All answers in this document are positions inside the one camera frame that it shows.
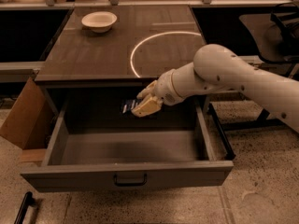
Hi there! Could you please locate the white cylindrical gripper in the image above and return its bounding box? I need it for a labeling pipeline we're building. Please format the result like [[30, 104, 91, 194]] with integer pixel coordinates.
[[132, 69, 184, 118]]

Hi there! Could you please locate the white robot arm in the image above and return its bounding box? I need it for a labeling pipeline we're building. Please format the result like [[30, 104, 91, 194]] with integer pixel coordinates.
[[132, 44, 299, 132]]

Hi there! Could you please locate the grey cabinet with glossy top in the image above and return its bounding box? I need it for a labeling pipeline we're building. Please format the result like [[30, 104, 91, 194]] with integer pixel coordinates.
[[36, 6, 206, 117]]

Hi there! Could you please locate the open grey top drawer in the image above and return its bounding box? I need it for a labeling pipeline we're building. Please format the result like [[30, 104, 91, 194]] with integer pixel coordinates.
[[21, 94, 234, 192]]

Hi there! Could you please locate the white paper bowl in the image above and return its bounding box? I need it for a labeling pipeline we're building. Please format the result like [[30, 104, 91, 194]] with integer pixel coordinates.
[[81, 11, 117, 33]]

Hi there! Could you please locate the black bar on floor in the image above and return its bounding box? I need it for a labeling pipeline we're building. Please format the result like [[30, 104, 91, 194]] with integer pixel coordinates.
[[14, 191, 36, 224]]

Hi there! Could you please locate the black drawer handle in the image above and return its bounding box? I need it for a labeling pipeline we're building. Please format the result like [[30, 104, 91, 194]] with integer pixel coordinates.
[[113, 174, 148, 188]]

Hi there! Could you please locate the black floor rail right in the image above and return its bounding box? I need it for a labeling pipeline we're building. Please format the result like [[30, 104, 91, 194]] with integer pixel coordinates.
[[208, 104, 235, 161]]

